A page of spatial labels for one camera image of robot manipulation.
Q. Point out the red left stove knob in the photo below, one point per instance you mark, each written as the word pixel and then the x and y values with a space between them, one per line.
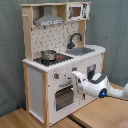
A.
pixel 56 75

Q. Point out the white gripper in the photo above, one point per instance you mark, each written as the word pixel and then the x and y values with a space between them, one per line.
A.
pixel 78 80

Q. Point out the wooden toy kitchen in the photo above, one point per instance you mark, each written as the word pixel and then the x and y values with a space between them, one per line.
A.
pixel 52 37

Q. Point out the white cabinet door with dispenser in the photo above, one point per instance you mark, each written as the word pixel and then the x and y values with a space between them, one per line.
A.
pixel 90 66

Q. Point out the grey toy sink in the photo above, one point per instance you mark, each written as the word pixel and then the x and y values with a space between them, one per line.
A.
pixel 79 51

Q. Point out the black toy faucet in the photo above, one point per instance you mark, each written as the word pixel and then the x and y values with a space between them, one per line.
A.
pixel 71 43

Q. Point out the white oven door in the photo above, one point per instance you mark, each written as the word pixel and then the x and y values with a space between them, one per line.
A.
pixel 62 101

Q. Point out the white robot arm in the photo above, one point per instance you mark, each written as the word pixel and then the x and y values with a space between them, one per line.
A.
pixel 98 86

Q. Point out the black toy stovetop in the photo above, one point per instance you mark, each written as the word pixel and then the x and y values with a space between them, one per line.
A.
pixel 59 58

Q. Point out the silver toy pot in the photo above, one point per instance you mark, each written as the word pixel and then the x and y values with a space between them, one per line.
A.
pixel 48 55

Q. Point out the toy microwave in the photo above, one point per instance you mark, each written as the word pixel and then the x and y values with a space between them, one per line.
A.
pixel 77 11

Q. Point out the grey range hood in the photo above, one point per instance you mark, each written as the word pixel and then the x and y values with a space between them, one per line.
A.
pixel 48 18

